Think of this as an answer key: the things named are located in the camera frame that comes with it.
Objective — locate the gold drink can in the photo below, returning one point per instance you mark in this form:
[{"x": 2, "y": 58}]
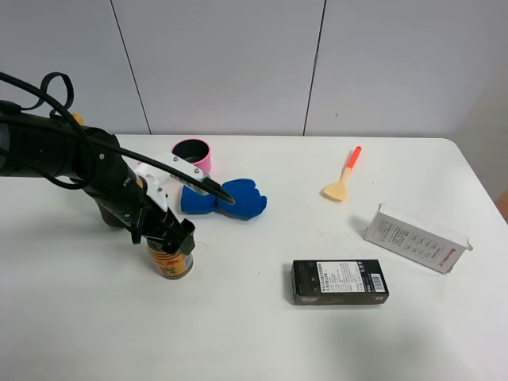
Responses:
[{"x": 170, "y": 265}]

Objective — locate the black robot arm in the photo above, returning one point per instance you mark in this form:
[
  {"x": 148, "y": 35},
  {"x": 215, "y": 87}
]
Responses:
[{"x": 32, "y": 146}]

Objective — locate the black cardboard box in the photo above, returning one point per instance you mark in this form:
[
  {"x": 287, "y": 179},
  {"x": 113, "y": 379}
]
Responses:
[{"x": 338, "y": 283}]

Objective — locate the blue rolled towel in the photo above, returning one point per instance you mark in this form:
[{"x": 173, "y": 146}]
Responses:
[{"x": 249, "y": 202}]

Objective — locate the pink toy saucepan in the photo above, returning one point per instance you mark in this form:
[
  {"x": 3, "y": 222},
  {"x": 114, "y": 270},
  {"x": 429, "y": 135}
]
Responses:
[{"x": 194, "y": 151}]

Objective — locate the orange handled toy spatula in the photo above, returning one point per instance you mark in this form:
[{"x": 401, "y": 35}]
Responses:
[{"x": 337, "y": 191}]

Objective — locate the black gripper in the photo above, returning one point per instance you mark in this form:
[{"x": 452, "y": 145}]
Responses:
[{"x": 163, "y": 228}]

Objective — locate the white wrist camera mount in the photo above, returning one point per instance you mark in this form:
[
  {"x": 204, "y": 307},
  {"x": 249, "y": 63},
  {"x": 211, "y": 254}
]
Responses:
[{"x": 155, "y": 178}]

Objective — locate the white cardboard box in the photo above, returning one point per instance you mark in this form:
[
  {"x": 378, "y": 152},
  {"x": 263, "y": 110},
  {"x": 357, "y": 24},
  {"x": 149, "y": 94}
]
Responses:
[{"x": 422, "y": 242}]

